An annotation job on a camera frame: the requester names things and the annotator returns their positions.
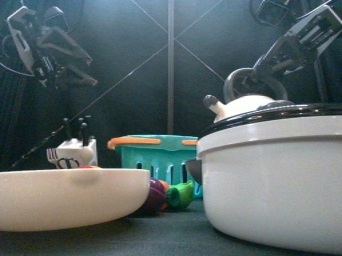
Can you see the white knife block black knives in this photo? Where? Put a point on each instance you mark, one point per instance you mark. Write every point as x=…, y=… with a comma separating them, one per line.
x=77, y=148

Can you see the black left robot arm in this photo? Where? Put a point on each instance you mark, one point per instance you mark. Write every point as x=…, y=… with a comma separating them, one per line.
x=66, y=8

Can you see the black pot lid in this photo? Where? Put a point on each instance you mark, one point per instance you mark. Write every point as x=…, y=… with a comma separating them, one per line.
x=284, y=111

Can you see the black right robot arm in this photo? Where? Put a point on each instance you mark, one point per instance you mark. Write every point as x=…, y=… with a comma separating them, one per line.
x=271, y=11

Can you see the purple toy eggplant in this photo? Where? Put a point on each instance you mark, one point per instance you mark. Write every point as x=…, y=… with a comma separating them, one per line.
x=155, y=198

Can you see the orange toy food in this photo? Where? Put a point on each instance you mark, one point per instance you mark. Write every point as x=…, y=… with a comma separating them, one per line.
x=164, y=186

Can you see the black toy scissors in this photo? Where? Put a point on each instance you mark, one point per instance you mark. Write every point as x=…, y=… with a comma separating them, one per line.
x=66, y=163

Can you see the white bowl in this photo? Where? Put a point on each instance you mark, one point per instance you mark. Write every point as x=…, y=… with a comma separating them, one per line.
x=66, y=196

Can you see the grey vertical frame pole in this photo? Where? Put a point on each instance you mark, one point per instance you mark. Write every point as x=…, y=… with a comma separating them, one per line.
x=171, y=66

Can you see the red toy food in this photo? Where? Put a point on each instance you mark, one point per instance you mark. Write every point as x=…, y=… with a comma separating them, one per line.
x=88, y=166

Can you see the green toy pepper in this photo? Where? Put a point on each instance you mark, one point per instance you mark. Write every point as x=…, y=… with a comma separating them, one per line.
x=181, y=196

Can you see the large white pot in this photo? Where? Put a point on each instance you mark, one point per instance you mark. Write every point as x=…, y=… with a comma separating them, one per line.
x=271, y=186

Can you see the white toy fork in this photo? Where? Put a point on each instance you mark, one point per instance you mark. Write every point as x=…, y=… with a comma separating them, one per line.
x=52, y=156

